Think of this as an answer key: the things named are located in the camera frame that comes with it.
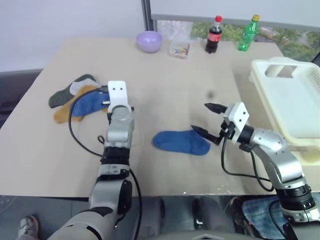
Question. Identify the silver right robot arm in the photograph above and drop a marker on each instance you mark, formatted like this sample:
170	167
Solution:
280	160

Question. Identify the blue plaid cloth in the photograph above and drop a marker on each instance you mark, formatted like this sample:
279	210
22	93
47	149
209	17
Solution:
260	215

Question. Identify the dark green sock grey heel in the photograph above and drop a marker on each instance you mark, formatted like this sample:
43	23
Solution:
61	97

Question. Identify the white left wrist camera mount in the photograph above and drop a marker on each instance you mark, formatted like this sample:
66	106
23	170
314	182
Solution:
118	93

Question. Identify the white roller blind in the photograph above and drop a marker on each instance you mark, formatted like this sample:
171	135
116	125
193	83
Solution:
225	10

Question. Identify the green bottle yellow cap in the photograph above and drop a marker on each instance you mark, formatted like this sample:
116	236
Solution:
247	35

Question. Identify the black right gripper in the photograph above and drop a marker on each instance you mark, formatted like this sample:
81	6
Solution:
227	130

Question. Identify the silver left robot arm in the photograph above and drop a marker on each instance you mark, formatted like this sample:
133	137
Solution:
117	135

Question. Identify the blue sock lying alone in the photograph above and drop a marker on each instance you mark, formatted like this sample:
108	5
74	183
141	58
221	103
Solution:
181	143

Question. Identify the grey sneaker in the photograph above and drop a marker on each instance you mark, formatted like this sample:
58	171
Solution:
28	226

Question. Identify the cola bottle red cap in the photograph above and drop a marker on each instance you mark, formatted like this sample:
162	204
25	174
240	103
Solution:
213	37

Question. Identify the purple bowl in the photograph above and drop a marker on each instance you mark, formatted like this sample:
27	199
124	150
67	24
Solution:
149	41

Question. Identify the white plastic basket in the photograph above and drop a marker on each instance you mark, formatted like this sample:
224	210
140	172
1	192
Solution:
292	105

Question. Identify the mustard orange sock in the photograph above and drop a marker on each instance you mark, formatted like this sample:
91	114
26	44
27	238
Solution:
66	111

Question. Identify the clear box with coloured clips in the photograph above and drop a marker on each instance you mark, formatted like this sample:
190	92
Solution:
180	48

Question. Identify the grey window post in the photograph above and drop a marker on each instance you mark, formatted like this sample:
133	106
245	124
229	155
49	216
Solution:
147	15

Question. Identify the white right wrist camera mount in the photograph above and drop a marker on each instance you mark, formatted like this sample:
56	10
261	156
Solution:
238	114

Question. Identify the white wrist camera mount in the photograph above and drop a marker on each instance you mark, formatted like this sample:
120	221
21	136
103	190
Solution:
238	114
118	93

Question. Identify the blue sock in pile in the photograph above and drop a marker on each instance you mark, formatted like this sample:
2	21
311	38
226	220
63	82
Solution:
87	105

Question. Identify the dark grey sofa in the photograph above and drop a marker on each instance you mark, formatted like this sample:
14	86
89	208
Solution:
15	95

